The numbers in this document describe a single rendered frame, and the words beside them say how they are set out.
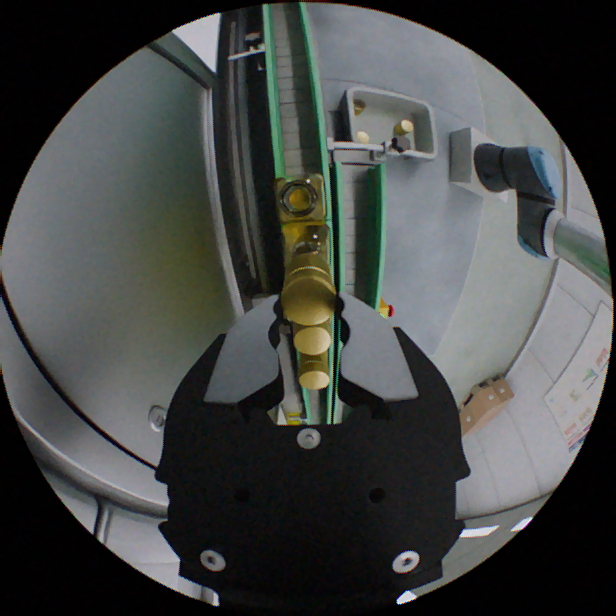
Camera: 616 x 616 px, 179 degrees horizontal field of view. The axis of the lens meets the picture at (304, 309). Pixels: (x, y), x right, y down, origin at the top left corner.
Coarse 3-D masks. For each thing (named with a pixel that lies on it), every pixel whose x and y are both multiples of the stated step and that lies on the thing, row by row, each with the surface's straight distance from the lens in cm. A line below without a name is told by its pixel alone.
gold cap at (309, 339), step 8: (328, 320) 19; (296, 328) 18; (304, 328) 17; (312, 328) 17; (320, 328) 17; (328, 328) 18; (296, 336) 17; (304, 336) 17; (312, 336) 17; (320, 336) 17; (328, 336) 17; (296, 344) 18; (304, 344) 18; (312, 344) 18; (320, 344) 18; (328, 344) 18; (304, 352) 18; (312, 352) 18; (320, 352) 19
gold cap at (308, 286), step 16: (304, 256) 14; (288, 272) 13; (304, 272) 11; (320, 272) 12; (288, 288) 11; (304, 288) 11; (320, 288) 11; (288, 304) 12; (304, 304) 12; (320, 304) 12; (336, 304) 12; (304, 320) 12; (320, 320) 12
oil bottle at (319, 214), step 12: (276, 180) 22; (288, 180) 21; (312, 180) 21; (324, 180) 22; (276, 192) 21; (300, 192) 23; (324, 192) 21; (276, 204) 21; (300, 204) 23; (324, 204) 21; (288, 216) 21; (312, 216) 21; (324, 216) 22
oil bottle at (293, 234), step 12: (288, 228) 22; (300, 228) 22; (312, 228) 22; (324, 228) 22; (288, 240) 21; (300, 240) 21; (312, 240) 21; (324, 240) 21; (288, 252) 21; (324, 252) 21
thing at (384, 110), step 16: (352, 96) 57; (368, 96) 58; (384, 96) 58; (400, 96) 59; (352, 112) 51; (368, 112) 61; (384, 112) 63; (400, 112) 65; (416, 112) 65; (432, 112) 62; (352, 128) 50; (368, 128) 59; (384, 128) 60; (416, 128) 65; (432, 128) 60; (416, 144) 63; (432, 144) 58
